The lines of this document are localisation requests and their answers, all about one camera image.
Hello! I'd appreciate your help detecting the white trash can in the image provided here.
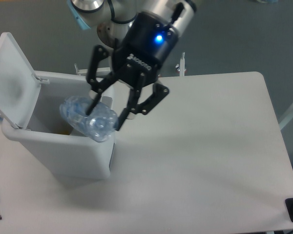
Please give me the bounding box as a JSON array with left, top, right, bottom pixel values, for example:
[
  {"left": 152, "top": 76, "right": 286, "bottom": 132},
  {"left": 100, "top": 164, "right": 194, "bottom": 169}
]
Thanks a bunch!
[{"left": 0, "top": 32, "right": 115, "bottom": 179}]

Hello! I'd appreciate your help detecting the clear plastic water bottle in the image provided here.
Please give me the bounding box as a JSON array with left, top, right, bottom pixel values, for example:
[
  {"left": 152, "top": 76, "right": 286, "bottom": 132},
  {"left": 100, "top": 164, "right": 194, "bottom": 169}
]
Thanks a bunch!
[{"left": 59, "top": 96, "right": 118, "bottom": 143}]

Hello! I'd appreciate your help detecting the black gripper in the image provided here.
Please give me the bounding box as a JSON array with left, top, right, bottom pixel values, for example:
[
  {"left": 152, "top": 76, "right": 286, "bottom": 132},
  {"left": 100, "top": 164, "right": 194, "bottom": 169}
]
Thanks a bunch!
[{"left": 85, "top": 12, "right": 179, "bottom": 131}]

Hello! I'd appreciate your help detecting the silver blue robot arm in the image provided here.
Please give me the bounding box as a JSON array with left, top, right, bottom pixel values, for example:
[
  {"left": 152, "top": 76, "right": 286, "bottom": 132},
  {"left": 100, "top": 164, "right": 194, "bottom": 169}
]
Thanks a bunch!
[{"left": 67, "top": 0, "right": 201, "bottom": 130}]

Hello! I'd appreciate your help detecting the white bracket with bolt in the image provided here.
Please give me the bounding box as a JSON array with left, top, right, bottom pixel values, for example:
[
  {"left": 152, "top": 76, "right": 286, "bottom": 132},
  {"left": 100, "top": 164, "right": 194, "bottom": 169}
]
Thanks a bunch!
[{"left": 175, "top": 52, "right": 187, "bottom": 77}]

